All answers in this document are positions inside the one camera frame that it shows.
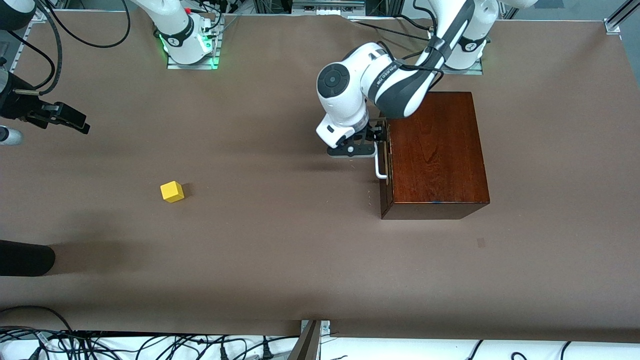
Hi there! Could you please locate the light wood drawer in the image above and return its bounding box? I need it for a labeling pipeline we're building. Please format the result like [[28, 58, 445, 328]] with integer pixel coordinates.
[[379, 117, 395, 217]]

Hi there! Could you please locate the yellow cube block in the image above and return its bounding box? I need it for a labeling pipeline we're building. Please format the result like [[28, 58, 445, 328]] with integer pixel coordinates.
[[160, 181, 185, 204]]

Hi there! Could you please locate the dark brown wooden cabinet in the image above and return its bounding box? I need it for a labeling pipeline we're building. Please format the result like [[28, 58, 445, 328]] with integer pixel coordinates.
[[378, 91, 491, 221]]

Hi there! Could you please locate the black ribbed foam pole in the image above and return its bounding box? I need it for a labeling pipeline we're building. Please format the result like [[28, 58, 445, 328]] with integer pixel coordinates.
[[0, 240, 56, 277]]

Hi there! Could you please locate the brown paper table cover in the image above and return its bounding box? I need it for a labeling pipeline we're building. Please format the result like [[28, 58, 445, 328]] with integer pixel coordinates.
[[0, 10, 640, 343]]

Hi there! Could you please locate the dark metal strut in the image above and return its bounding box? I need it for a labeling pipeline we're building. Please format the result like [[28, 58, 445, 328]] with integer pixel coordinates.
[[287, 321, 322, 360]]

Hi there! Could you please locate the aluminium table edge rail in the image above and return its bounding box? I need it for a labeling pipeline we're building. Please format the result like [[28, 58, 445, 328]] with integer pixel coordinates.
[[9, 9, 51, 71]]

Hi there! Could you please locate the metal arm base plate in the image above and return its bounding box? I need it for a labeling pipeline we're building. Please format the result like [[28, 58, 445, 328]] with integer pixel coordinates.
[[166, 14, 221, 71], [440, 59, 484, 76]]

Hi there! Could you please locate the aluminium frame profile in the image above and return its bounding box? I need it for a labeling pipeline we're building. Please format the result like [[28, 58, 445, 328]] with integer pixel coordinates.
[[291, 0, 367, 16]]

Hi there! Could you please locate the aluminium frame strut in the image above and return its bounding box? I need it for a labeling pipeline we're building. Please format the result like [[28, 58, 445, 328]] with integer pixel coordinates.
[[607, 0, 640, 28]]

